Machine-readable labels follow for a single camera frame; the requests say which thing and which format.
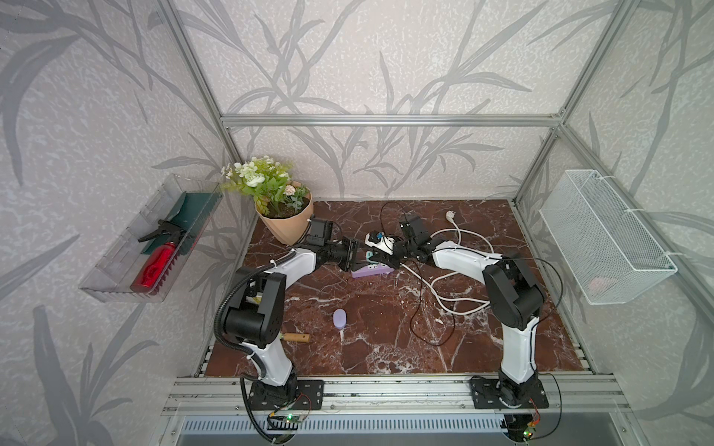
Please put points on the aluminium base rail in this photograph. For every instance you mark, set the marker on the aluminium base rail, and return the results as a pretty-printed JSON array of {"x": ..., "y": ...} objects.
[{"x": 400, "y": 394}]

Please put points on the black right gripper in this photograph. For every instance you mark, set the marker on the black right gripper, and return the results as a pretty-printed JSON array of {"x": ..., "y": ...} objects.
[{"x": 384, "y": 258}]

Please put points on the clear plastic wall bin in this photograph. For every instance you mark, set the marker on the clear plastic wall bin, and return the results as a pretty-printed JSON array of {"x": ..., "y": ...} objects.
[{"x": 146, "y": 259}]

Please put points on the artificial white flower plant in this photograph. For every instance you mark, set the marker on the artificial white flower plant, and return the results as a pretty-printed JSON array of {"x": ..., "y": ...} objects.
[{"x": 270, "y": 184}]

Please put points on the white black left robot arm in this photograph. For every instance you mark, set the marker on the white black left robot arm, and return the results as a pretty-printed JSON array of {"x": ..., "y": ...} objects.
[{"x": 250, "y": 316}]

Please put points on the red spray bottle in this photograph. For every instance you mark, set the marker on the red spray bottle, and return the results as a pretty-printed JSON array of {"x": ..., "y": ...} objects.
[{"x": 154, "y": 269}]

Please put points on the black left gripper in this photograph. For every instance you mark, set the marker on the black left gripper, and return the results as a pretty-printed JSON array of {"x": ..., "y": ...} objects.
[{"x": 350, "y": 245}]

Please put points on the teal usb charger plug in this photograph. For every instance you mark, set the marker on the teal usb charger plug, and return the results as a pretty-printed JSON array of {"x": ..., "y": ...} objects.
[{"x": 369, "y": 256}]

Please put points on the white wire mesh basket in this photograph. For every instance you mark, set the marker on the white wire mesh basket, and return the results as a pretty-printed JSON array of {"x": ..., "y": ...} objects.
[{"x": 611, "y": 254}]

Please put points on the green garden fork wooden handle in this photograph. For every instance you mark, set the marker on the green garden fork wooden handle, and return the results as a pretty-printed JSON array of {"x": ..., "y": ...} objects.
[{"x": 296, "y": 337}]

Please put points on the purple power strip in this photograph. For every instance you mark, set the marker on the purple power strip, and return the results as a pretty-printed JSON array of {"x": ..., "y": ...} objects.
[{"x": 369, "y": 270}]

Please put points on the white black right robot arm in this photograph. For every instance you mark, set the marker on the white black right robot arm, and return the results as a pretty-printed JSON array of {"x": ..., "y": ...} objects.
[{"x": 515, "y": 297}]

